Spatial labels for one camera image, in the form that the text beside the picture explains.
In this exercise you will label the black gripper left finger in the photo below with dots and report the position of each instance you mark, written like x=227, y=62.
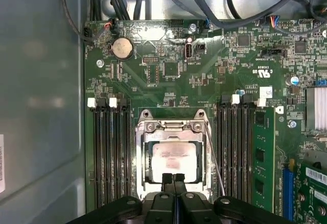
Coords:
x=163, y=208

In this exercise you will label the green motherboard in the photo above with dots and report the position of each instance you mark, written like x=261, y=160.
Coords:
x=204, y=76

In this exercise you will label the coin cell battery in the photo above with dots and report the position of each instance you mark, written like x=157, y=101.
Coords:
x=122, y=48

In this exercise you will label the silver heat sink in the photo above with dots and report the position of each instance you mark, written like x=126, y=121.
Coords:
x=316, y=109

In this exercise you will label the green RAM stick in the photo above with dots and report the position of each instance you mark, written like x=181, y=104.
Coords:
x=264, y=145

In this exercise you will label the metal locking lever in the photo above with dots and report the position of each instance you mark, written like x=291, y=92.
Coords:
x=215, y=162

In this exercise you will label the silver USB port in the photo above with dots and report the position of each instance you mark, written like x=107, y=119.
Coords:
x=189, y=50

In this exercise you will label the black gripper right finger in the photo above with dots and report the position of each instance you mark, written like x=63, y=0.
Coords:
x=189, y=208

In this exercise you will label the silver CPU plate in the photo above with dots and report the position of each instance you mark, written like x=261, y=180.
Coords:
x=176, y=155

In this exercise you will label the silver motherboard screw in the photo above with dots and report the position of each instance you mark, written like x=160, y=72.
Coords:
x=99, y=62
x=192, y=27
x=292, y=124

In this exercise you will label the CPU socket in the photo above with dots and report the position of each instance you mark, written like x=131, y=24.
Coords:
x=140, y=157

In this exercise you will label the blue expansion slot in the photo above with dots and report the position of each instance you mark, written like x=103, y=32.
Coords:
x=288, y=196

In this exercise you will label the graphics card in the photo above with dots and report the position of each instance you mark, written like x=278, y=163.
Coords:
x=314, y=183

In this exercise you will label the black PC case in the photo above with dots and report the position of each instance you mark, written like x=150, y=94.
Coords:
x=38, y=81

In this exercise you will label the metal socket cover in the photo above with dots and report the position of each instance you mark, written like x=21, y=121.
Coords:
x=163, y=134

